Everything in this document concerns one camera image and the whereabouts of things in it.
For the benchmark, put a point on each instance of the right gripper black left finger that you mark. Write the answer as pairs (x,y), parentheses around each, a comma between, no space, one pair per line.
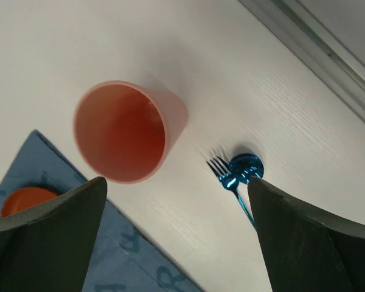
(48,247)

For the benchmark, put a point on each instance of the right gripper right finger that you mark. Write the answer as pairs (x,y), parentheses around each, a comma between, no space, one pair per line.
(306,248)

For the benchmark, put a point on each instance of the red round plate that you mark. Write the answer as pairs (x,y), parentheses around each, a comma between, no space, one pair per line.
(25,198)

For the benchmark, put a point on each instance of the blue letter-print placemat cloth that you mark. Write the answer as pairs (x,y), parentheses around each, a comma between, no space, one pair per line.
(122,259)

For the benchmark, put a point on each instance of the blue fork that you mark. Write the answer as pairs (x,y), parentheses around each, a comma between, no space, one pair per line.
(221,170)

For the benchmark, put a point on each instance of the pink plastic cup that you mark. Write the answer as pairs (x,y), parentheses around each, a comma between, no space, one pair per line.
(125,131)

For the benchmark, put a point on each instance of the blue spoon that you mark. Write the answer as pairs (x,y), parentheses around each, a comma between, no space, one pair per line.
(245,166)

